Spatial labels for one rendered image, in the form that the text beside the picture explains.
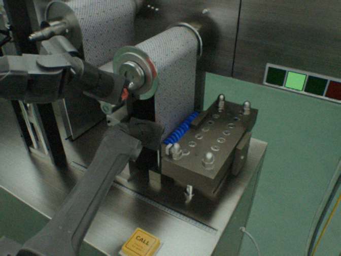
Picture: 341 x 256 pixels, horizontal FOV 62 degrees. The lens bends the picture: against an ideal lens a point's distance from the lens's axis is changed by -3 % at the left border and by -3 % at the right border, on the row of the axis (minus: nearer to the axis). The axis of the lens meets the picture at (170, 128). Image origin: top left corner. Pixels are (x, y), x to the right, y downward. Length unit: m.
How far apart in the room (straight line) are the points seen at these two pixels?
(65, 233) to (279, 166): 2.20
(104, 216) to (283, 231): 1.40
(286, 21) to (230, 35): 0.18
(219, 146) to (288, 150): 1.82
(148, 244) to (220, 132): 0.40
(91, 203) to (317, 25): 0.74
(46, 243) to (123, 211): 0.53
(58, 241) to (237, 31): 0.80
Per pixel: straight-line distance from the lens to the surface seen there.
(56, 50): 0.63
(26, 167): 1.09
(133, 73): 0.74
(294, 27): 0.92
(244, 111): 1.03
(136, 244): 0.77
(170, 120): 0.88
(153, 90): 0.75
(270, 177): 2.34
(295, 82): 0.96
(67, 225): 0.38
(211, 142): 0.88
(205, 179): 0.78
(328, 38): 0.91
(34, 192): 0.99
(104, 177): 0.47
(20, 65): 0.54
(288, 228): 2.06
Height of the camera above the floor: 1.57
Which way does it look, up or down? 35 degrees down
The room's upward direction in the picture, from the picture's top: straight up
